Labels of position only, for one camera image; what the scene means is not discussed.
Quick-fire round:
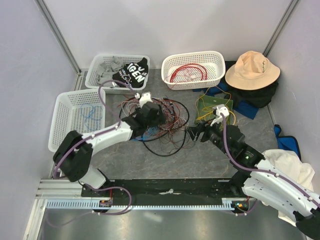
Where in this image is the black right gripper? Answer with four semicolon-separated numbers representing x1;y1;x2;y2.
184;116;233;157

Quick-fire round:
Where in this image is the red wire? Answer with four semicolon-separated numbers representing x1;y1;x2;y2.
122;97;186;138

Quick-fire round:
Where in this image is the yellow ethernet cable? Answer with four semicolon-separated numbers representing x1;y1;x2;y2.
194;109;237;126

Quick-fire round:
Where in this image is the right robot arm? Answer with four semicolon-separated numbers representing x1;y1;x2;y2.
187;122;320;240

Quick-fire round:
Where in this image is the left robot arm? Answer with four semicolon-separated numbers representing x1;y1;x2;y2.
53;102;166;197

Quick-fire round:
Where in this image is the green rectangular tray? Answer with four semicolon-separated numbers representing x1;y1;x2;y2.
194;95;236;125

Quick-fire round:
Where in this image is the black printed t-shirt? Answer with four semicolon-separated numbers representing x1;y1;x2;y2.
112;57;149;89

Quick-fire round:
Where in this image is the white rectangular basket back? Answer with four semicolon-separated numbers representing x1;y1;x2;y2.
85;53;150;94

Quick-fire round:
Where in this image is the white rectangular basket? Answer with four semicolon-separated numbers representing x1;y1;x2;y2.
85;53;150;94
48;88;106;153

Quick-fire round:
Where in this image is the grey cloth in basket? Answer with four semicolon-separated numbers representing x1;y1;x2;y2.
96;56;125;88

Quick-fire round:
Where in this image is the white oval perforated basket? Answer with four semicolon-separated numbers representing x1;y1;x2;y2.
161;50;226;90

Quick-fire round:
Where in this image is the white rectangular basket left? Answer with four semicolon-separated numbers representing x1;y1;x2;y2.
48;88;106;153

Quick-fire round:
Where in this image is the black garment under hat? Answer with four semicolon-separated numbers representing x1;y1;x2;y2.
220;77;279;108

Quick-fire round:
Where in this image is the beige bucket hat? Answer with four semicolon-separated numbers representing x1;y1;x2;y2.
225;50;281;91

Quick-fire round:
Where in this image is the white cloth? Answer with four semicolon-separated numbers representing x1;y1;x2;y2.
263;149;316;223

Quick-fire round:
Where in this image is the thick black cable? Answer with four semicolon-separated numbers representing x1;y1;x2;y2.
118;96;190;157

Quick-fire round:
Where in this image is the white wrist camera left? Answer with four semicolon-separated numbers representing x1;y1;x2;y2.
134;92;153;108

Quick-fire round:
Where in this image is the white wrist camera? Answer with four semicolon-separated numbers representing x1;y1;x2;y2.
134;92;153;108
210;104;230;127

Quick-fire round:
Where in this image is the brown wire in pile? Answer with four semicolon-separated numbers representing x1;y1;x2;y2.
149;104;196;155

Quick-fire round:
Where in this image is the white wire in pile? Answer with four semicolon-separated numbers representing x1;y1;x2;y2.
121;97;141;113

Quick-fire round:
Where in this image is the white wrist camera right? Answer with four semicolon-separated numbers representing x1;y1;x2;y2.
210;104;230;127

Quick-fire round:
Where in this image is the blue cable in basket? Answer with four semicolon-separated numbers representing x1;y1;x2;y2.
80;102;104;132

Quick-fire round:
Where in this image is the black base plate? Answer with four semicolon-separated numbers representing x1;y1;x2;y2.
81;177;260;207

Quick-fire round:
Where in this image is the red cable in basket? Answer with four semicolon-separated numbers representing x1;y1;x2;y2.
169;63;208;83

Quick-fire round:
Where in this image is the blue cloth at wall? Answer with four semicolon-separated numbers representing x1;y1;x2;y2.
273;124;302;160

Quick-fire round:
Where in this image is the slotted cable duct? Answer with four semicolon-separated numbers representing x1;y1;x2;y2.
46;198;249;211

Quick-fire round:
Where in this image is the aluminium corner post left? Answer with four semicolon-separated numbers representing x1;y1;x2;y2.
35;0;82;75

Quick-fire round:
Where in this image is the aluminium corner post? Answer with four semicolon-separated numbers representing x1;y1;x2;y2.
35;0;82;75
262;0;300;57

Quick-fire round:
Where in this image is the aluminium corner post right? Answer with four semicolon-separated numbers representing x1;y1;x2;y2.
262;0;300;57

